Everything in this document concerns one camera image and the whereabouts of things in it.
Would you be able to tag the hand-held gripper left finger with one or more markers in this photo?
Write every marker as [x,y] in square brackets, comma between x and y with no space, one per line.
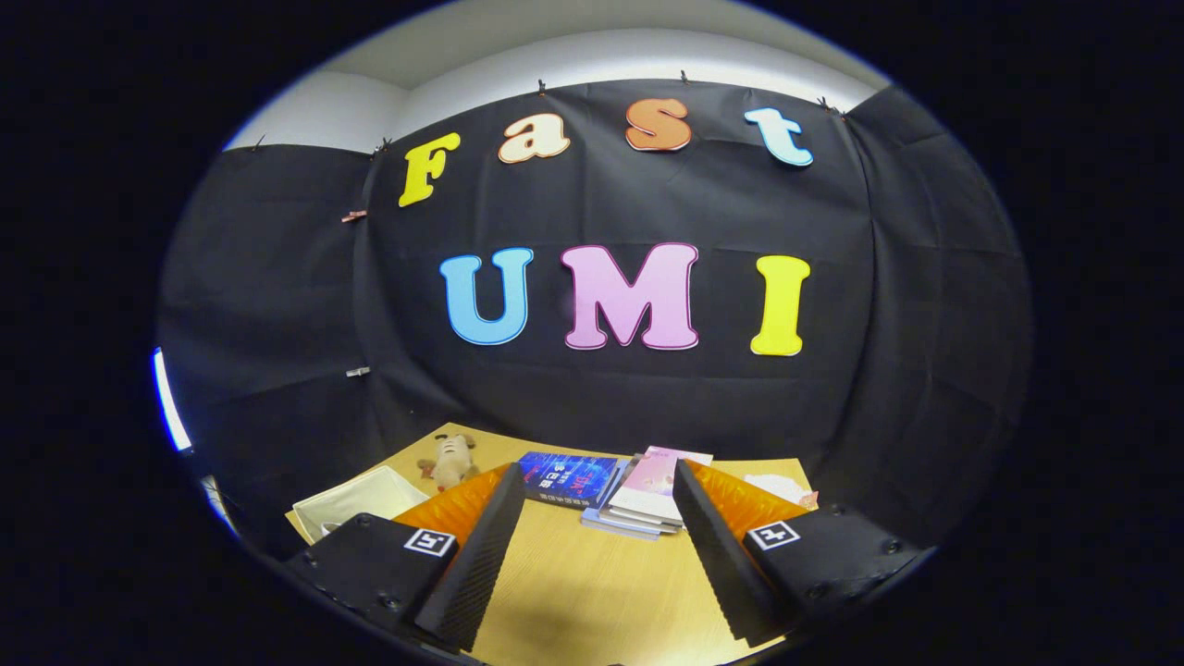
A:
[486,555]

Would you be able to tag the brown plush dog toy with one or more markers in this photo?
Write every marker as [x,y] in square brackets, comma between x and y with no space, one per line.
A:
[451,458]

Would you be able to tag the beige fabric storage box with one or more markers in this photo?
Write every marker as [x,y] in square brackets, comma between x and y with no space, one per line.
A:
[356,499]

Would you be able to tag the dark blue book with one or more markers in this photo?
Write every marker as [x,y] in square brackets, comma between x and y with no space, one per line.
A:
[569,476]

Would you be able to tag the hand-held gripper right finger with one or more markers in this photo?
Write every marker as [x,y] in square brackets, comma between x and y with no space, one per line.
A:
[712,555]

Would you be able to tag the red clip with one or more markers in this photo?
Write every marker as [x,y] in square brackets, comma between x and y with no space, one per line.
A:
[354,216]

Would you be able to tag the grey white book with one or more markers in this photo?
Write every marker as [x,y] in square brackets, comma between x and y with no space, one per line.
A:
[638,524]

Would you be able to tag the white plush toy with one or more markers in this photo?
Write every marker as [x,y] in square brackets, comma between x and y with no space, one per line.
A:
[777,487]

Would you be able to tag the pink cover book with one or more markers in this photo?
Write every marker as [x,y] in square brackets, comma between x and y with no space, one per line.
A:
[652,476]

